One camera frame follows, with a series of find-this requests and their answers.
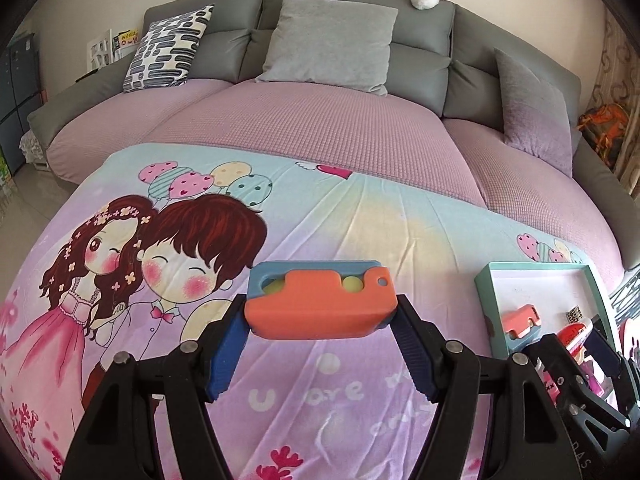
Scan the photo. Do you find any red glue bottle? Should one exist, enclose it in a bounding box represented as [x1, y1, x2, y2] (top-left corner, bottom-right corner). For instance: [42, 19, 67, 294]
[556, 322, 595, 356]

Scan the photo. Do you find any orange bag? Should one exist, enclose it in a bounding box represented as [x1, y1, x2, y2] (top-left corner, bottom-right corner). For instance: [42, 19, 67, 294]
[577, 104, 632, 161]

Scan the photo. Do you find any grey sofa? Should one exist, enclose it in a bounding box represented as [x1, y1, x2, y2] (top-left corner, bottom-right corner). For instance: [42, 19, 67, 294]
[27, 0, 640, 221]

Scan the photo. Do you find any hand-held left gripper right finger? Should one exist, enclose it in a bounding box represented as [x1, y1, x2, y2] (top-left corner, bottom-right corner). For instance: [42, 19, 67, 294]
[389, 293, 583, 480]

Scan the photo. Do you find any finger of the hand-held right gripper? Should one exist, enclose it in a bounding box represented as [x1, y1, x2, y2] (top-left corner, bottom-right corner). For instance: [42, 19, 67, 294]
[589, 316, 640, 411]
[530, 334, 631, 431]

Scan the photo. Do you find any orange blue plastic toy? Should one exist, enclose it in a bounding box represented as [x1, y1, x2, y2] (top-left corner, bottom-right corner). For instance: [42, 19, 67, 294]
[501, 304, 543, 342]
[244, 260, 399, 339]

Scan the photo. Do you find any black white patterned pillow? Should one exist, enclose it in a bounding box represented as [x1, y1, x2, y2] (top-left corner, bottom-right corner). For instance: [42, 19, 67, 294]
[122, 5, 215, 93]

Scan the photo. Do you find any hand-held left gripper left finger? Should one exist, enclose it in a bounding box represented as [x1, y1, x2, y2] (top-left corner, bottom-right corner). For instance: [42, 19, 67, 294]
[60, 296, 252, 480]

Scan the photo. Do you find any teal cardboard box lid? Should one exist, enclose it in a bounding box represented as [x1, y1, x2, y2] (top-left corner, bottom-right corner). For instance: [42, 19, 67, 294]
[474, 260, 625, 361]

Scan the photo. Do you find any grey pillow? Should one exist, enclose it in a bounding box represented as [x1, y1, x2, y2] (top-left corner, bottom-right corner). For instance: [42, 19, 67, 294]
[255, 0, 399, 97]

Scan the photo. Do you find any white book rack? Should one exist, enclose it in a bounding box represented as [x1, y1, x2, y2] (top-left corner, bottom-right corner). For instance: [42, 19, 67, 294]
[87, 30, 141, 72]

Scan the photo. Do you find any pink quilted sofa cover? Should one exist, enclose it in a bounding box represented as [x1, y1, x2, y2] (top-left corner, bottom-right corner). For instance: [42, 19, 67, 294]
[47, 77, 626, 271]

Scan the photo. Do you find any grey blue cabinet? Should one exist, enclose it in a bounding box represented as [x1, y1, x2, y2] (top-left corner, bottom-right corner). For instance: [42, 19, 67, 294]
[0, 32, 47, 176]

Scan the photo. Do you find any patterned curtain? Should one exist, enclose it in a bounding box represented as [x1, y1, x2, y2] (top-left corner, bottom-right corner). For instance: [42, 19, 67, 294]
[585, 10, 640, 196]

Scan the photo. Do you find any printed cartoon blanket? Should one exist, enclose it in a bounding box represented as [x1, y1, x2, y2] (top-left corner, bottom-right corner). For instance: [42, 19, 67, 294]
[0, 142, 640, 480]

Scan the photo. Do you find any lilac pillow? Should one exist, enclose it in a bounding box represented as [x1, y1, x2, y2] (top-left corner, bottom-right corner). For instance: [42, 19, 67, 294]
[494, 48, 583, 178]

